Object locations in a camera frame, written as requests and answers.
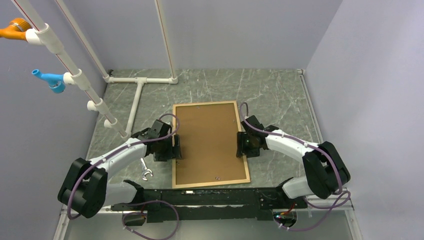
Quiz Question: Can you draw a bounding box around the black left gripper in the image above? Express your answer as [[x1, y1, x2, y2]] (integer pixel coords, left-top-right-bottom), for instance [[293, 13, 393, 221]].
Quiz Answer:
[[154, 134, 182, 162]]

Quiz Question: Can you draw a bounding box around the brown fibreboard backing board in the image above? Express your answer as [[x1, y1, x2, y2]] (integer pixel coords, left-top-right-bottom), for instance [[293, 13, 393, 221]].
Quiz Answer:
[[174, 103, 249, 186]]

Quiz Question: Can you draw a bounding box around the light wooden picture frame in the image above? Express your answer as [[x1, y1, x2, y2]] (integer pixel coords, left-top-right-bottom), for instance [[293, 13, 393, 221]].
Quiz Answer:
[[171, 100, 252, 190]]

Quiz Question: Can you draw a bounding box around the white PVC pipe stand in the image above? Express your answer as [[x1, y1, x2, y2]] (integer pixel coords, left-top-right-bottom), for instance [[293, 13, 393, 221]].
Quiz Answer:
[[13, 0, 178, 139]]

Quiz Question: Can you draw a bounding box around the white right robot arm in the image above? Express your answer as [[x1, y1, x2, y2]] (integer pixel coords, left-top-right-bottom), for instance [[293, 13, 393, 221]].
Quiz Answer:
[[236, 115, 351, 208]]

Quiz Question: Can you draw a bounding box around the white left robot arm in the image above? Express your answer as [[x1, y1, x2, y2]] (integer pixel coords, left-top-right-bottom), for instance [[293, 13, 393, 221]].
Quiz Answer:
[[57, 119, 182, 220]]

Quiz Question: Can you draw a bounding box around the silver open-end wrench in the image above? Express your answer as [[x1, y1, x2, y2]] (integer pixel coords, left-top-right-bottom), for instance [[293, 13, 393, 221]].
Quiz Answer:
[[140, 158, 154, 182]]

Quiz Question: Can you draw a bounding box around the blue pipe fitting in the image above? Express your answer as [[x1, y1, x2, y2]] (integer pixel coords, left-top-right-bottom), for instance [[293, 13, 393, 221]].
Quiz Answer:
[[32, 69, 66, 94]]

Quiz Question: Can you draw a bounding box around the orange pipe fitting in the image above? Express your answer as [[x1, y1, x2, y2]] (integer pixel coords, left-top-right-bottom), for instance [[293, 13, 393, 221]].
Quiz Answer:
[[0, 17, 32, 41]]

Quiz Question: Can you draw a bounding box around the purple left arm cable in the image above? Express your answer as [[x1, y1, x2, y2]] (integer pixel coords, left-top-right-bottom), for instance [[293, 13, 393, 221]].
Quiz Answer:
[[66, 113, 181, 240]]

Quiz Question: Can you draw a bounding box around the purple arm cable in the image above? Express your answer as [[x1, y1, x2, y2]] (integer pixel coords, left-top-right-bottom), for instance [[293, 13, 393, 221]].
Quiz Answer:
[[239, 101, 352, 232], [66, 113, 181, 240]]

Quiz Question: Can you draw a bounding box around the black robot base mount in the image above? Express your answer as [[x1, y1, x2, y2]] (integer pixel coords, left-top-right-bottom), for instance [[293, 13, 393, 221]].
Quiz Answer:
[[111, 187, 307, 223]]

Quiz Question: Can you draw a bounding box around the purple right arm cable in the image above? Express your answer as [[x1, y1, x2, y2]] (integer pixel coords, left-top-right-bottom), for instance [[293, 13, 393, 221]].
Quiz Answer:
[[239, 101, 352, 232]]

